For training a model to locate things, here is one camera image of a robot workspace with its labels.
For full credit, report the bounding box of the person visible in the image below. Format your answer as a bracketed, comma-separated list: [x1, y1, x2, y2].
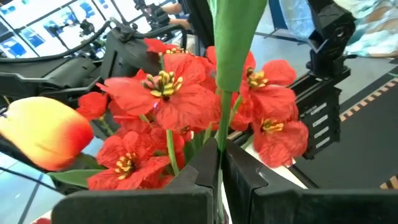
[146, 0, 195, 32]

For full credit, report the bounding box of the red artificial flower bunch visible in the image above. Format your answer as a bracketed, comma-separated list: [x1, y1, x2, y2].
[76, 37, 222, 191]
[205, 45, 310, 169]

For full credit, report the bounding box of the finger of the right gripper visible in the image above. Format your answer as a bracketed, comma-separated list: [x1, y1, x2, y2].
[0, 57, 103, 78]
[0, 74, 105, 105]

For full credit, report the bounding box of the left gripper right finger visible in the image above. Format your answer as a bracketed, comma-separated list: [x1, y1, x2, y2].
[221, 139, 398, 224]

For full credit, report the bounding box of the black mat striped edge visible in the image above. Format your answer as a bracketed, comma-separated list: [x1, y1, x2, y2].
[292, 77, 398, 190]

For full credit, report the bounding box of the orange artificial tulip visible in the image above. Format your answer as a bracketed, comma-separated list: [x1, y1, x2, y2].
[0, 96, 106, 189]

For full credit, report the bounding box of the teal patterned cloth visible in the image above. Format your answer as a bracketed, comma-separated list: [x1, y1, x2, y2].
[334, 0, 398, 59]

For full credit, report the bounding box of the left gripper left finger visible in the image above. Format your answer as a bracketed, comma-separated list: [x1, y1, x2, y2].
[51, 138, 221, 224]

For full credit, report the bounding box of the long green foreground stem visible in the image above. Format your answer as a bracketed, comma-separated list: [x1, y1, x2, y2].
[207, 0, 269, 223]

